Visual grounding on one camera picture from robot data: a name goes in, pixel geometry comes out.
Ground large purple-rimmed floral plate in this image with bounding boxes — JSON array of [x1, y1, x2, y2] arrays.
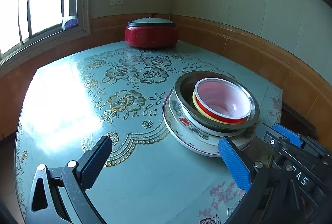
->
[[162, 89, 256, 158]]

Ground red plastic bowl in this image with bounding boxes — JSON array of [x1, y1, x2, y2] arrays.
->
[[194, 77, 254, 120]]

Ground white rose oval dish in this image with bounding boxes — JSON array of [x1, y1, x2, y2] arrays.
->
[[181, 105, 257, 137]]

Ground window with frame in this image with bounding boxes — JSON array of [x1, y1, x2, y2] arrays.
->
[[1, 0, 91, 76]]

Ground white wall socket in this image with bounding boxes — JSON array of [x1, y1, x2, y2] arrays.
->
[[109, 0, 124, 6]]

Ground white plate red characters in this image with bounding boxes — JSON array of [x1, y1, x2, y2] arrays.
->
[[168, 96, 256, 148]]

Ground red pot with lid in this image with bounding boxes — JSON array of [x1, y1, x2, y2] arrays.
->
[[124, 13, 179, 49]]

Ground floral plastic tablecloth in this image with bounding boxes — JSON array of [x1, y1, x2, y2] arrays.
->
[[15, 42, 282, 223]]

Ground stainless steel bowl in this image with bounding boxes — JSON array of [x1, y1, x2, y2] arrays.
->
[[175, 71, 259, 133]]

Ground yellow plastic bowl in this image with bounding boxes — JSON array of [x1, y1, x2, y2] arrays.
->
[[192, 92, 248, 125]]

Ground purple white item on sill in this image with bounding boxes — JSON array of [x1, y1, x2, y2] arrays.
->
[[61, 15, 78, 31]]

